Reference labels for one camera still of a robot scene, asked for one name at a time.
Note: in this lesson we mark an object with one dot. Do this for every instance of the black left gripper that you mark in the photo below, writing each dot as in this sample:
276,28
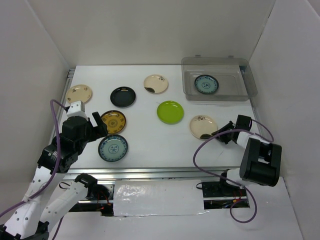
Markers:
100,130

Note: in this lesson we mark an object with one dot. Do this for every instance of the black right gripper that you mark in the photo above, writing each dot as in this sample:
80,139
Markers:
231,124

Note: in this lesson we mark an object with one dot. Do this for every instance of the blue floral plate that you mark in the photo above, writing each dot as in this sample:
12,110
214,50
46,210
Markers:
113,148
206,84

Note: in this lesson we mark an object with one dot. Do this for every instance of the cream plate with green patch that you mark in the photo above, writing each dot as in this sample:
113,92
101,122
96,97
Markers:
202,125

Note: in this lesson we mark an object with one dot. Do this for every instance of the lime green plate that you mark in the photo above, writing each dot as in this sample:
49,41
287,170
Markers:
170,112

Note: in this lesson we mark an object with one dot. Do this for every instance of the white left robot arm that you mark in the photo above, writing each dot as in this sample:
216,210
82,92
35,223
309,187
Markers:
33,217

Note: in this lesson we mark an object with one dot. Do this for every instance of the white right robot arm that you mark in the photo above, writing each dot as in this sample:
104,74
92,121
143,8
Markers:
261,161

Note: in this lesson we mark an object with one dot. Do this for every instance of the clear plastic bin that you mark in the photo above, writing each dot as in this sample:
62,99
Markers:
234,75

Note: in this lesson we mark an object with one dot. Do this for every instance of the yellow patterned plate brown rim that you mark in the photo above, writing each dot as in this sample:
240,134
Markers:
115,121

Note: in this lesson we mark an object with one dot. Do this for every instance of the black glossy plate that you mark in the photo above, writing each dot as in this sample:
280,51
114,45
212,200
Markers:
123,97

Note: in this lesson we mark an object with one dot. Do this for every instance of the cream plate with brown motifs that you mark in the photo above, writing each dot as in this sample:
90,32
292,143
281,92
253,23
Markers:
80,92

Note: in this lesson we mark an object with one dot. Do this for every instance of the cream plate with black patch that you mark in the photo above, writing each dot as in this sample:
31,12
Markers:
156,83

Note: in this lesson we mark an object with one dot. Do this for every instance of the white foil-covered panel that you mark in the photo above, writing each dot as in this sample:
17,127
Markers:
157,198

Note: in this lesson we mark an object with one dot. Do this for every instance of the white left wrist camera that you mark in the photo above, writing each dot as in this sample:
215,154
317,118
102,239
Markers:
76,109

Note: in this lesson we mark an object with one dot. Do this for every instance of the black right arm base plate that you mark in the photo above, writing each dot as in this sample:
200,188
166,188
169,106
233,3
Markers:
219,190

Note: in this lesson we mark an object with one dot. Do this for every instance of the aluminium front rail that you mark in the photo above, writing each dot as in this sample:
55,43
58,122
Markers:
135,174

